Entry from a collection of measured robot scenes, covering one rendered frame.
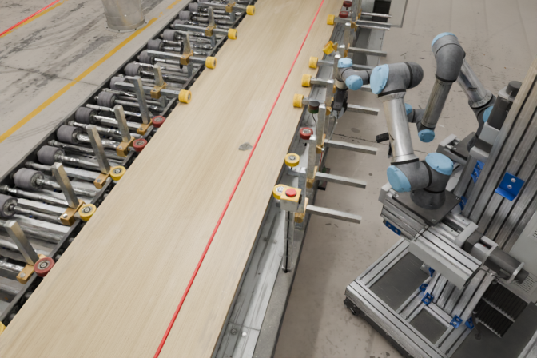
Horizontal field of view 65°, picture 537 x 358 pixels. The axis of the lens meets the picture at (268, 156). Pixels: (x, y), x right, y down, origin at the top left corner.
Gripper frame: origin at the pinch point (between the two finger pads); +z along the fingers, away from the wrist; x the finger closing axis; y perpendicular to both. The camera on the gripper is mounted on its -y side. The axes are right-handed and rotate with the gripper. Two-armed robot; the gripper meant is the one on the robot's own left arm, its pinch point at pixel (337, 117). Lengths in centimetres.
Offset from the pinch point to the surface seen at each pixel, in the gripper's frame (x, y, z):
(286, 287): 5, -95, 31
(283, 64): 50, 68, 10
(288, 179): 23.4, -18.3, 38.7
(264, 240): 24, -67, 39
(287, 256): 7, -87, 18
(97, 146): 115, -63, -3
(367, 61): -6, 221, 79
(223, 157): 56, -39, 11
